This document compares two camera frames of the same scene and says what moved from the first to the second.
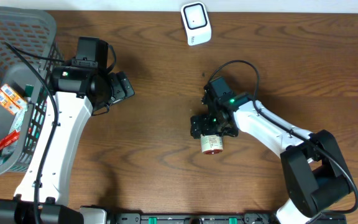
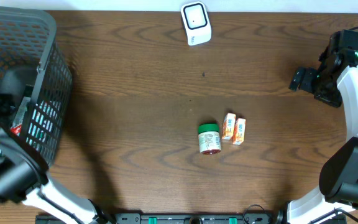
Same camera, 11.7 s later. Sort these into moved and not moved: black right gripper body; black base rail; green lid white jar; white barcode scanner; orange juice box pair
Moved: black right gripper body; orange juice box pair
Not moved: white barcode scanner; black base rail; green lid white jar
